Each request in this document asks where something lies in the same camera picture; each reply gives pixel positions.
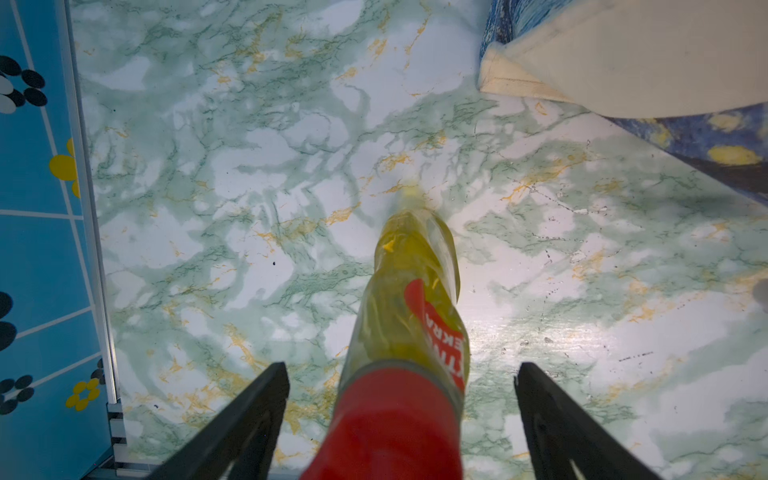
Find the green bottle red cap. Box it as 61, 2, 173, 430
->
302, 187, 470, 479

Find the cream canvas shopping bag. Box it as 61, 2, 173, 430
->
478, 0, 768, 205

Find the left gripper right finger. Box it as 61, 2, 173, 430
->
515, 362, 658, 479

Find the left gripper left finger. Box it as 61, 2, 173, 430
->
149, 362, 290, 479

